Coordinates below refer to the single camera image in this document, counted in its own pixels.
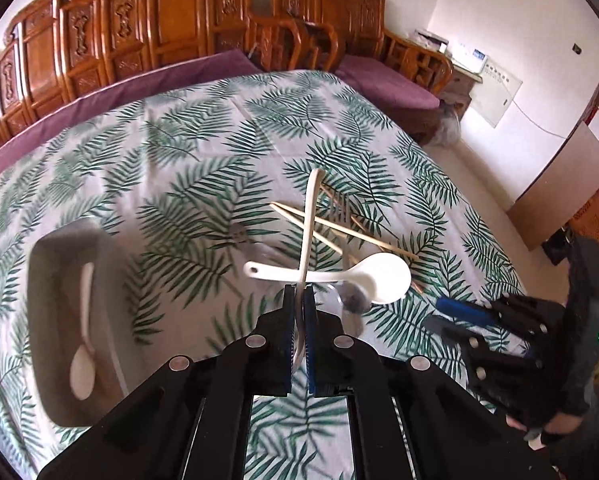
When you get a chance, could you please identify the carved wooden armchair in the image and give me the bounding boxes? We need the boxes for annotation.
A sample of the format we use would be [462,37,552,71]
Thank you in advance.
[272,0,454,97]

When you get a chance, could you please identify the brown board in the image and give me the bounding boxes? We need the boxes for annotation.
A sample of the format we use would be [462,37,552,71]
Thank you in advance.
[506,122,599,252]

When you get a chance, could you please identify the white ceramic soup spoon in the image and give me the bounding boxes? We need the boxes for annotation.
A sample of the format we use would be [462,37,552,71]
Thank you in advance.
[243,253,412,305]

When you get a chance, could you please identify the leaf printed tablecloth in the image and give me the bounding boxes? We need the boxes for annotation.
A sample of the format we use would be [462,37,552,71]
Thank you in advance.
[0,70,530,480]

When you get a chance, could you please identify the small white spoon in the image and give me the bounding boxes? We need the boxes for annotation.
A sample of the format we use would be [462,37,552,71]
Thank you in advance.
[69,262,99,402]

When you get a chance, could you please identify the long white plastic spoon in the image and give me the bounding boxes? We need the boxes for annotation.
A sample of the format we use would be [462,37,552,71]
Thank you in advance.
[292,169,325,368]

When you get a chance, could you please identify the purple armchair cushion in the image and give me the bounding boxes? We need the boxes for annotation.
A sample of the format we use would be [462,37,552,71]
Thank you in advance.
[336,54,441,112]

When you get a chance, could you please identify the black bag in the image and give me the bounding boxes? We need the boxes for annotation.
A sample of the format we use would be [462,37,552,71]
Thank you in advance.
[542,229,576,263]

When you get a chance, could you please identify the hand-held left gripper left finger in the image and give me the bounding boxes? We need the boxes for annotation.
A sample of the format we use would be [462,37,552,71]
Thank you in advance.
[36,284,296,480]

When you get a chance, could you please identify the white cable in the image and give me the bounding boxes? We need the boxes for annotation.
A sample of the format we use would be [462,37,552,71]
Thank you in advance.
[508,99,581,139]

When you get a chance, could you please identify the clear plastic bag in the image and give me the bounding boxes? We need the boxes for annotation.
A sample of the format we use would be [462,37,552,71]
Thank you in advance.
[431,104,463,147]

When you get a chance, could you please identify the carved wooden sofa bench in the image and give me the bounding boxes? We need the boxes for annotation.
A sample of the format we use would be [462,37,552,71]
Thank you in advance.
[0,0,341,162]

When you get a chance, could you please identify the grey plastic tray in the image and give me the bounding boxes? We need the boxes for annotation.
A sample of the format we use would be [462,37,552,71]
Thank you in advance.
[28,220,131,429]

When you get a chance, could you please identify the person's right hand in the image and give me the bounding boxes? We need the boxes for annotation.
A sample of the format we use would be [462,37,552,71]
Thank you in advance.
[504,405,587,446]

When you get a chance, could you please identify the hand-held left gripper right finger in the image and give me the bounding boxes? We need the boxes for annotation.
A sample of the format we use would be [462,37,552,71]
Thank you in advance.
[304,286,560,480]

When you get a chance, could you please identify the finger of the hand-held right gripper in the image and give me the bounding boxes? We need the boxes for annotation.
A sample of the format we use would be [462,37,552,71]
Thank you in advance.
[423,315,486,357]
[436,297,501,329]

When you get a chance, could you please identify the white box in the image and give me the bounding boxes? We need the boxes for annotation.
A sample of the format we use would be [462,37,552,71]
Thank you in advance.
[451,41,489,74]

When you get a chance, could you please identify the light bamboo chopstick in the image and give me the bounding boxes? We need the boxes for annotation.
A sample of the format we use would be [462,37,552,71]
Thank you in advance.
[270,203,345,253]
[278,202,421,262]

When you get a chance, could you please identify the wooden side table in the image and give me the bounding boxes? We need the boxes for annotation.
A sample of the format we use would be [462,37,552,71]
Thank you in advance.
[443,61,483,117]

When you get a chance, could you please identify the orange crate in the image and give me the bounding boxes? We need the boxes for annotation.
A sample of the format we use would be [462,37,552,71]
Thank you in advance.
[568,179,599,257]

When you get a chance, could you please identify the brown wooden chopstick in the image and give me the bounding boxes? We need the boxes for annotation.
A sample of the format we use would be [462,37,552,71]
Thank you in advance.
[319,185,425,293]

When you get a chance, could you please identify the white printer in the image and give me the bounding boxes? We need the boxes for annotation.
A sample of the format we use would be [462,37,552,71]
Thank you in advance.
[413,29,451,54]

